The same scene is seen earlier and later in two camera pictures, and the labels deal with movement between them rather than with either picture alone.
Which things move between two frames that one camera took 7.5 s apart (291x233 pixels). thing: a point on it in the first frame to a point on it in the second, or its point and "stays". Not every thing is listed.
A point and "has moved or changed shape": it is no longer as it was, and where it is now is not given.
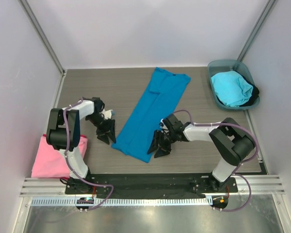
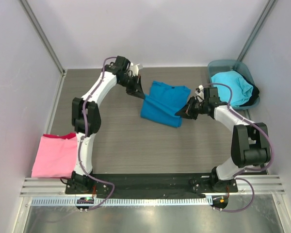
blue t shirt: [137, 137] has moved or changed shape
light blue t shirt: [231, 89] stays
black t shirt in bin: [255, 93] stays
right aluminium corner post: [255, 29] stays
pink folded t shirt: [50, 162] stays
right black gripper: [164, 140] to [191, 109]
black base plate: [150, 185] stays
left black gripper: [110, 126] to [136, 87]
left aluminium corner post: [43, 37] stays
